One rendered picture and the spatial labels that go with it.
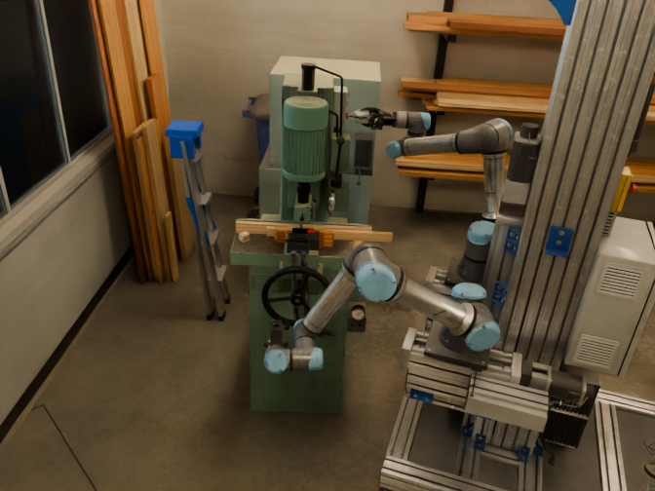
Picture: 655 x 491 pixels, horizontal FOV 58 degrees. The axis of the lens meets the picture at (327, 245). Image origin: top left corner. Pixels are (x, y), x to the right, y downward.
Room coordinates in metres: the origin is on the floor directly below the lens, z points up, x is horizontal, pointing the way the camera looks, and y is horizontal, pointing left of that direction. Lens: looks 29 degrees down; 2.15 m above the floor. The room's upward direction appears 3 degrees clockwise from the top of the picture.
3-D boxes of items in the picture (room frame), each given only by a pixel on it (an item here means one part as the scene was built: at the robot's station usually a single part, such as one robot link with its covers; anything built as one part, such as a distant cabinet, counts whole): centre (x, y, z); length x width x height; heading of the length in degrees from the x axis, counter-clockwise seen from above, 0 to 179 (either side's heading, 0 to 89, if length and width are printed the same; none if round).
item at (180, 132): (2.93, 0.72, 0.58); 0.27 x 0.25 x 1.16; 90
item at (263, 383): (2.39, 0.12, 0.36); 0.58 x 0.45 x 0.71; 1
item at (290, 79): (2.56, 0.12, 1.16); 0.22 x 0.22 x 0.72; 1
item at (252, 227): (2.29, 0.11, 0.93); 0.60 x 0.02 x 0.05; 91
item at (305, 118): (2.27, 0.12, 1.35); 0.18 x 0.18 x 0.31
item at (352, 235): (2.28, -0.01, 0.92); 0.55 x 0.02 x 0.04; 91
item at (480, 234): (2.19, -0.65, 0.98); 0.13 x 0.12 x 0.14; 140
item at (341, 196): (2.46, -0.04, 1.02); 0.09 x 0.07 x 0.12; 91
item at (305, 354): (1.53, 0.05, 0.85); 0.11 x 0.11 x 0.08; 6
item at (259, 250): (2.17, 0.11, 0.87); 0.61 x 0.30 x 0.06; 91
